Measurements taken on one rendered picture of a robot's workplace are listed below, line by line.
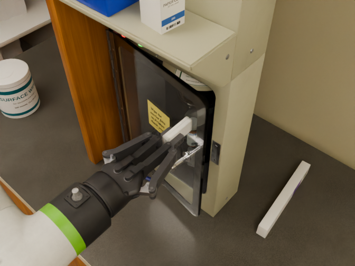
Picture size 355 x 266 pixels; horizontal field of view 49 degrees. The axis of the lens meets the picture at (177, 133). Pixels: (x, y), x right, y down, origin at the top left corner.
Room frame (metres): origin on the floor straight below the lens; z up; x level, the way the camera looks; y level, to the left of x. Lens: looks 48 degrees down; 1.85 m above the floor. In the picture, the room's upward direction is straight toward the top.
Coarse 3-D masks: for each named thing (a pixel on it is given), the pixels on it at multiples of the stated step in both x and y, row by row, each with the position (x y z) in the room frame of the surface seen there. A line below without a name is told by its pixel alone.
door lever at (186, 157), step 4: (184, 152) 0.53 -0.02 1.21; (184, 156) 0.52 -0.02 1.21; (188, 156) 0.52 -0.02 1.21; (176, 160) 0.51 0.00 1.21; (180, 160) 0.51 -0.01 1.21; (184, 160) 0.51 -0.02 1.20; (188, 160) 0.52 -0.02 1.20; (176, 164) 0.50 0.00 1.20; (180, 164) 0.50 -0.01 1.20; (172, 168) 0.49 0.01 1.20
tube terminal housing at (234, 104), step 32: (192, 0) 0.58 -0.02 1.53; (224, 0) 0.54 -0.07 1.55; (256, 0) 0.55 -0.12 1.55; (256, 32) 0.57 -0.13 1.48; (256, 64) 0.58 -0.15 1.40; (224, 96) 0.53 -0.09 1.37; (256, 96) 0.61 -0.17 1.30; (224, 128) 0.52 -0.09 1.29; (224, 160) 0.53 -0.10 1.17; (224, 192) 0.55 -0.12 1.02
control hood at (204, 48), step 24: (72, 0) 0.62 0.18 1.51; (120, 24) 0.54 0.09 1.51; (144, 24) 0.54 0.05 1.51; (192, 24) 0.54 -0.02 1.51; (216, 24) 0.54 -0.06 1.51; (168, 48) 0.48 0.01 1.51; (192, 48) 0.48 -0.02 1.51; (216, 48) 0.48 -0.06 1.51; (192, 72) 0.45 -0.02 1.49; (216, 72) 0.49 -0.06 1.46
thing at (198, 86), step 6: (168, 66) 0.66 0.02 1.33; (174, 72) 0.64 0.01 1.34; (180, 72) 0.63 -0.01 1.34; (180, 78) 0.62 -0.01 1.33; (186, 78) 0.62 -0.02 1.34; (192, 78) 0.62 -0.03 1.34; (192, 84) 0.61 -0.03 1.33; (198, 84) 0.61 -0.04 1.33; (204, 84) 0.61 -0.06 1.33; (198, 90) 0.60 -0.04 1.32; (204, 90) 0.60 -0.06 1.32; (210, 90) 0.60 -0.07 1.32
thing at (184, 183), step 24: (120, 48) 0.69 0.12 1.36; (120, 72) 0.70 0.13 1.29; (144, 72) 0.63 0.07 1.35; (168, 72) 0.57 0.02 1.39; (144, 96) 0.63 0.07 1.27; (168, 96) 0.57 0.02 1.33; (192, 96) 0.52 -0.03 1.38; (144, 120) 0.64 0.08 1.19; (192, 120) 0.51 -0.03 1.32; (192, 144) 0.51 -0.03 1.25; (192, 168) 0.51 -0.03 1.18; (192, 192) 0.51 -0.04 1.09
